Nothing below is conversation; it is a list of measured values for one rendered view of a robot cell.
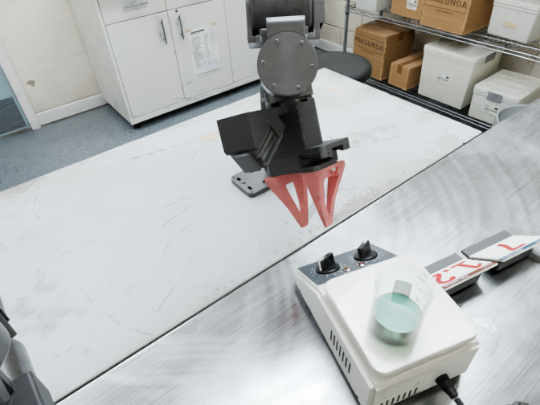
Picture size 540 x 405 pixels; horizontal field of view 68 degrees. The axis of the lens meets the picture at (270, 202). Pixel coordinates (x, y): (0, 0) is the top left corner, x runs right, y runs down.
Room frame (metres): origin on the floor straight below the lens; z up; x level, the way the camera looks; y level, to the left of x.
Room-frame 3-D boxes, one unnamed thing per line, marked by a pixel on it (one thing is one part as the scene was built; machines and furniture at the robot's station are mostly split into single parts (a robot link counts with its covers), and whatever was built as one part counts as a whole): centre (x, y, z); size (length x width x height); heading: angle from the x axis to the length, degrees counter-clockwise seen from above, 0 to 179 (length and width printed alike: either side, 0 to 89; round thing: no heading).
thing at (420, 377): (0.27, -0.12, 0.94); 0.22 x 0.13 x 0.08; 18
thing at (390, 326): (0.22, -0.12, 1.02); 0.06 x 0.05 x 0.08; 3
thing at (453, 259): (0.34, -0.24, 0.92); 0.09 x 0.06 x 0.04; 113
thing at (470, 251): (0.38, -0.33, 0.92); 0.09 x 0.06 x 0.04; 113
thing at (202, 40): (2.76, 0.38, 0.40); 0.24 x 0.01 x 0.30; 125
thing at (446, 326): (0.25, -0.13, 0.98); 0.12 x 0.12 x 0.01; 18
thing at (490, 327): (0.26, -0.24, 0.91); 0.06 x 0.06 x 0.02
